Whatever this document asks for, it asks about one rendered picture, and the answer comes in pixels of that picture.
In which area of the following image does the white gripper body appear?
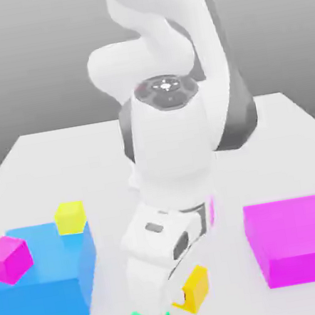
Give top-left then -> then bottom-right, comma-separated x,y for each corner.
123,248 -> 189,315

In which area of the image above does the small orange cube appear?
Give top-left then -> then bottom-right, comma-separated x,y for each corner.
166,264 -> 215,315

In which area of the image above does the small magenta cube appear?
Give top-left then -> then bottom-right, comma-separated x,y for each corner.
0,231 -> 38,288

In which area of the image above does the large blue box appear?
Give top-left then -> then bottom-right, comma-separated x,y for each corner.
0,215 -> 107,315

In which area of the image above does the large magenta box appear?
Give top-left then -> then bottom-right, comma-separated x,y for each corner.
239,193 -> 315,293

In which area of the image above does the small yellow cube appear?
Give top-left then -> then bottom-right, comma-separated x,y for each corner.
51,199 -> 90,239

